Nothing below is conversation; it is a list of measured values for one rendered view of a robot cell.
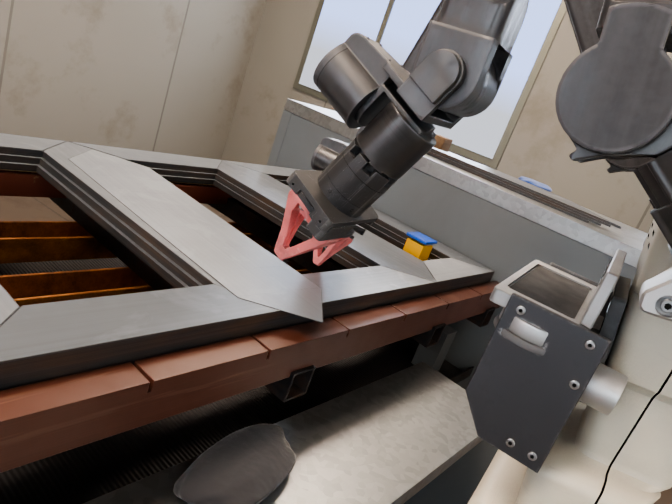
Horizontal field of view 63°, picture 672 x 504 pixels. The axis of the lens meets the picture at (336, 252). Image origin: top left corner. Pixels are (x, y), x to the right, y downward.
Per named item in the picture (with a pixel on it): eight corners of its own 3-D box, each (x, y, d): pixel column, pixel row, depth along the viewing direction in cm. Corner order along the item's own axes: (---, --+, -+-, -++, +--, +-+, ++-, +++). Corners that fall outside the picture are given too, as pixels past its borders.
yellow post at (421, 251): (380, 304, 142) (407, 237, 137) (390, 302, 146) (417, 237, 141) (395, 314, 140) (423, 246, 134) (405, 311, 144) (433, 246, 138)
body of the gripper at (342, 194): (280, 182, 52) (332, 127, 48) (334, 183, 60) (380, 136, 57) (319, 236, 50) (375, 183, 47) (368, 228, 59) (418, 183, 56)
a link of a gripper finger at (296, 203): (247, 232, 58) (304, 173, 53) (286, 228, 64) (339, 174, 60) (283, 284, 56) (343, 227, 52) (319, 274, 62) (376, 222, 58)
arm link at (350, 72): (470, 69, 42) (496, 86, 50) (381, -32, 45) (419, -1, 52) (364, 172, 48) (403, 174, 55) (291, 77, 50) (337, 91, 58)
